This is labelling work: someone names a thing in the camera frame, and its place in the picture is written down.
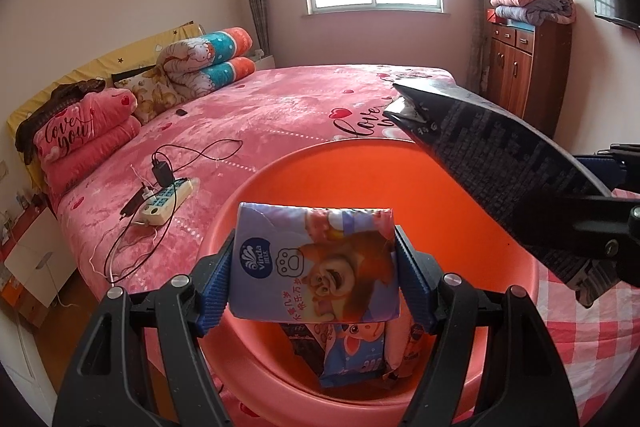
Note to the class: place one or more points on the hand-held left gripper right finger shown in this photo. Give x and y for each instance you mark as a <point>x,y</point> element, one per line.
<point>415,292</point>

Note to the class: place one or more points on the yellow headboard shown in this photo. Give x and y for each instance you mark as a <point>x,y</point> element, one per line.
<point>100,62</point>

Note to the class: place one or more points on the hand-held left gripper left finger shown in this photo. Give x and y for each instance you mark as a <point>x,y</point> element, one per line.
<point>217,292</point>

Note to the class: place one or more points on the purple cartoon tissue pack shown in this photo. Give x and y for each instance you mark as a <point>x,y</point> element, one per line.
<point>310,267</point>

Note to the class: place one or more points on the small white nightstand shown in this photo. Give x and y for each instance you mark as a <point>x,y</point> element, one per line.
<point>264,61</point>

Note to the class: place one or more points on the blue cartoon wipes pack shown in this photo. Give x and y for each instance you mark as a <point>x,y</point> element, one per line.
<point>355,352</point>

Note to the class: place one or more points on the folded cartoon quilt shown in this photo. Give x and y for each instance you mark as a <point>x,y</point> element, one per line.
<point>210,57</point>

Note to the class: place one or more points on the bed with pink bedspread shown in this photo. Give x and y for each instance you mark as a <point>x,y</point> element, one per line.
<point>275,117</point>

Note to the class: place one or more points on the orange plastic bucket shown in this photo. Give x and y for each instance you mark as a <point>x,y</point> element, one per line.
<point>325,177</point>

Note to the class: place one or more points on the red checked tablecloth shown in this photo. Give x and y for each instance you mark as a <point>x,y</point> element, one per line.
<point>600,357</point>

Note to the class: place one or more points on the white milk carton black side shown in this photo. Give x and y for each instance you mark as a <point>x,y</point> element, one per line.
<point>500,157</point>

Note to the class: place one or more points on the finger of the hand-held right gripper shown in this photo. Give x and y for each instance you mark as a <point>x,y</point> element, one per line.
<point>602,166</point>
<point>611,248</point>

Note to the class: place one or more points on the dark brown cloth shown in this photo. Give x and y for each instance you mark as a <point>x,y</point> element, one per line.
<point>65,94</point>

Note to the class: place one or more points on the black charger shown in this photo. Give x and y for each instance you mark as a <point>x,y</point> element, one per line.
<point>162,173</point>

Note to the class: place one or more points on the pink printed pillow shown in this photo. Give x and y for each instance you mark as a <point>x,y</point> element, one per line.
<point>100,112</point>

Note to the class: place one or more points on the floral pillow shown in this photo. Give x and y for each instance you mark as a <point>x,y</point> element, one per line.
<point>150,99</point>

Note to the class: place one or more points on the white power strip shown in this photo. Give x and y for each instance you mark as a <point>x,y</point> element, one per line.
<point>167,202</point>

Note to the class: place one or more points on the wooden cabinet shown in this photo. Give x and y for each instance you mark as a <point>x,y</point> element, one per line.
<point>540,72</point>

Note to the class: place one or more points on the orange cardboard box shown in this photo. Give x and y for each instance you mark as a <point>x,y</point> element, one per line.
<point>20,302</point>

